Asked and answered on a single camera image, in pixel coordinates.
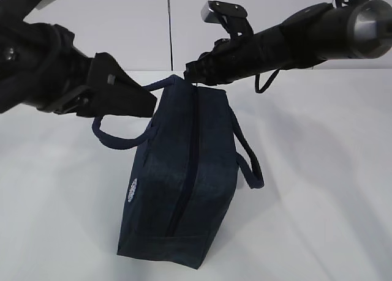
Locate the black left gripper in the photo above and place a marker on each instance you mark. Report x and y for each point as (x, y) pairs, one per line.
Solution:
(105, 89)

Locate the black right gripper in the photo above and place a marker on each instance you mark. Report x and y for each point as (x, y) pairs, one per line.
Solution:
(214, 67)

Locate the navy blue lunch bag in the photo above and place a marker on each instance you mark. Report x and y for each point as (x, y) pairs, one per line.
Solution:
(184, 174)

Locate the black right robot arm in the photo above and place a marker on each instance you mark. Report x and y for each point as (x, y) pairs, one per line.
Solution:
(343, 29)

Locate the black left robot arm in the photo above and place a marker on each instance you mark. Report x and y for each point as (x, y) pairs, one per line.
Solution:
(41, 67)

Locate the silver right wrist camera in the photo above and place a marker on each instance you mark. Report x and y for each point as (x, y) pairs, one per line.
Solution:
(232, 17)

